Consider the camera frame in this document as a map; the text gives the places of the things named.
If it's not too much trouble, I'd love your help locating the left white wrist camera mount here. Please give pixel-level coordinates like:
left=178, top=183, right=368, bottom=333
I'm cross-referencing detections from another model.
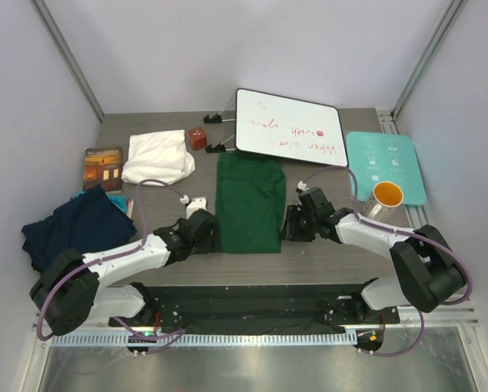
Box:
left=180, top=195, right=208, bottom=219

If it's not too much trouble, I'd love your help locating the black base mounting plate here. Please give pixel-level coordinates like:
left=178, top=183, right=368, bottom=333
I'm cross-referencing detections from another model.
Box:
left=128, top=283, right=400, bottom=332

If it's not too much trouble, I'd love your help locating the perforated metal rail strip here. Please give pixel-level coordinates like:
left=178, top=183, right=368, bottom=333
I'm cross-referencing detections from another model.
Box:
left=51, top=330, right=357, bottom=347

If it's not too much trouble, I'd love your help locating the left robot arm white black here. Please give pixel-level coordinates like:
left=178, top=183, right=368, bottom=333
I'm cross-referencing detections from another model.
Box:
left=29, top=209, right=219, bottom=341

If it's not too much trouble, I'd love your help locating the navy blue t-shirt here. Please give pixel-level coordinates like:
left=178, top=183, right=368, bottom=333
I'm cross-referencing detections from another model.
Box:
left=21, top=185, right=137, bottom=273

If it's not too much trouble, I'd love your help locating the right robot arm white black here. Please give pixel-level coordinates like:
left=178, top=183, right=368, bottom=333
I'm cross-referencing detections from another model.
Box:
left=280, top=187, right=469, bottom=323

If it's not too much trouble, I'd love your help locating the white mug orange inside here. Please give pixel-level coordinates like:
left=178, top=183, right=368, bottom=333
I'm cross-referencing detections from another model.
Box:
left=361, top=181, right=404, bottom=223

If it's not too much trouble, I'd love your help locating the brown paperback book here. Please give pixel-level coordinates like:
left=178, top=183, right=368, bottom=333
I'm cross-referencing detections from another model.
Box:
left=83, top=147, right=123, bottom=194

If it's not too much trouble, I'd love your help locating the whiteboard black stand foot near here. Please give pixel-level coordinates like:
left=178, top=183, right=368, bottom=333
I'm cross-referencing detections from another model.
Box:
left=204, top=137, right=235, bottom=154

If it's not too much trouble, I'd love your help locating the teal t-shirt under pile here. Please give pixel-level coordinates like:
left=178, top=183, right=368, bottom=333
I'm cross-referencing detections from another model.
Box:
left=108, top=194, right=134, bottom=217

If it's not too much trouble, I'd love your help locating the whiteboard black stand foot far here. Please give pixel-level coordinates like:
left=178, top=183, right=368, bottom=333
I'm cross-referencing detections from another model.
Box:
left=203, top=101, right=235, bottom=124

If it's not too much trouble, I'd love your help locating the white folded t-shirt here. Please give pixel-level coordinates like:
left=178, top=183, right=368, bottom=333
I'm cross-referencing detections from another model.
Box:
left=122, top=130, right=195, bottom=185

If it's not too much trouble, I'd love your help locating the teal plastic cutting board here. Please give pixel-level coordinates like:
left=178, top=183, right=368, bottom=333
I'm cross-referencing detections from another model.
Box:
left=346, top=131, right=427, bottom=206

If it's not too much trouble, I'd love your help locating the whiteboard black stand foot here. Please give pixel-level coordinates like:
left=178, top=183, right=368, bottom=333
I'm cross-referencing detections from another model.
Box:
left=204, top=137, right=235, bottom=154
left=203, top=101, right=235, bottom=124

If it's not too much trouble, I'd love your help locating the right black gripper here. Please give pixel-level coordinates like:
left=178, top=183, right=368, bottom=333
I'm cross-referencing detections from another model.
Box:
left=280, top=205, right=318, bottom=243

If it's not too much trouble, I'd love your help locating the green t-shirt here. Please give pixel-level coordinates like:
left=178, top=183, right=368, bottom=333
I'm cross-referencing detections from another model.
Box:
left=215, top=151, right=286, bottom=254

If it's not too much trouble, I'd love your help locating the white whiteboard with black frame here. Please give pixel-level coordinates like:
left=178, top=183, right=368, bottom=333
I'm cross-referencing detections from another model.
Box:
left=235, top=88, right=348, bottom=167

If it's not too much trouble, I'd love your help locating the red brown cube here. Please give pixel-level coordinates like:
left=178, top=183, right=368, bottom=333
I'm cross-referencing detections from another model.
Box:
left=187, top=127, right=208, bottom=151

